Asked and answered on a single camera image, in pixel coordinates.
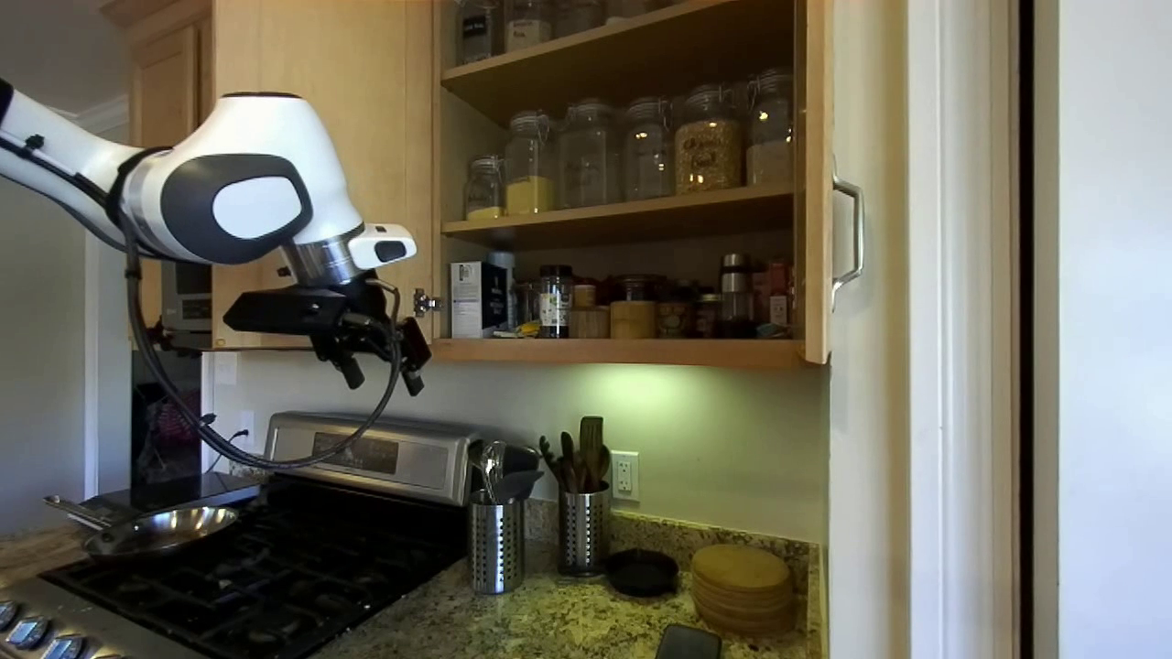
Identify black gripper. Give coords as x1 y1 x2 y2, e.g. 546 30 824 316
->
310 279 437 397

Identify spice jar white floral label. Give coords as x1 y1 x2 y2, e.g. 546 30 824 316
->
533 263 574 339

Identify wooden cabinet door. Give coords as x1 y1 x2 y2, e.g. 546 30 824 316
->
208 0 444 355
797 0 866 366

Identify round wooden container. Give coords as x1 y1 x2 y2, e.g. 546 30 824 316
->
606 295 662 345
567 303 615 345

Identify wooden microwave surround cabinet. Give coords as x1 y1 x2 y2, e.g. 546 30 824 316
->
103 0 214 355

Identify white carton box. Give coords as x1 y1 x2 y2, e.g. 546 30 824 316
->
448 256 491 345

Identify black carton box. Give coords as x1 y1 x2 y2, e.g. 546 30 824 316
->
480 250 521 338

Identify steel ladle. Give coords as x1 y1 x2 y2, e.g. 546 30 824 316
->
470 434 509 505

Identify black spatula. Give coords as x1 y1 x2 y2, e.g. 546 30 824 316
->
495 444 546 505

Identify black panel with pink print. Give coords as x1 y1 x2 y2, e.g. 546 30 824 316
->
126 350 205 508

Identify steel utensil holder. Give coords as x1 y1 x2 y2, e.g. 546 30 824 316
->
470 496 532 600
560 485 615 577

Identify wooden spatula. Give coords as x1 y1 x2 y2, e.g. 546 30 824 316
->
574 412 615 494

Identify tall jar yellow contents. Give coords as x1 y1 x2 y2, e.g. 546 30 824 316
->
500 109 560 222

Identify stainless gas range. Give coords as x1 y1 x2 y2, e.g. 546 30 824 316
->
0 411 488 659

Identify steel frying pan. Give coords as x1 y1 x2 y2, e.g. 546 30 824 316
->
43 489 240 565

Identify clear glass storage jar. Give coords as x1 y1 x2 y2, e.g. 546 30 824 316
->
451 0 504 67
555 97 621 213
617 96 677 204
500 0 555 54

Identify small black dish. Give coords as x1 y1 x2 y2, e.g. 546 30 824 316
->
605 544 682 600

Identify glass jar with label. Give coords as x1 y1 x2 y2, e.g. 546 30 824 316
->
671 79 748 196

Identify red spice jar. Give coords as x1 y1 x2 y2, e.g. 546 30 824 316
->
756 258 797 339

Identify dark smartphone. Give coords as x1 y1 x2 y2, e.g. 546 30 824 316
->
655 621 723 659

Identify stack of cork trivets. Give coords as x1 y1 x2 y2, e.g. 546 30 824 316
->
689 543 797 643

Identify glass jar pale contents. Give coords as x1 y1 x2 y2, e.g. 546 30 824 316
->
742 67 797 189

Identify white door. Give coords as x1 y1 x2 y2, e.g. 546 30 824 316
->
1056 0 1172 659

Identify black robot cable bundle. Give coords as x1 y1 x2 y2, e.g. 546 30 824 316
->
113 235 413 473

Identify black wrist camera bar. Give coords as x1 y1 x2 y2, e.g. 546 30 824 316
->
218 285 332 338

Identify black power cord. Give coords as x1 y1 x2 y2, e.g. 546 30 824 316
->
197 425 251 483

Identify dark utensil handles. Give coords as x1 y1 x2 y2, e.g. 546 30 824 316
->
533 433 582 494

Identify wooden wall cabinet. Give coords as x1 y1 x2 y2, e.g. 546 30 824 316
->
424 0 833 377

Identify white door frame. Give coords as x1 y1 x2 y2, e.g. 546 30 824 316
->
904 0 1024 659

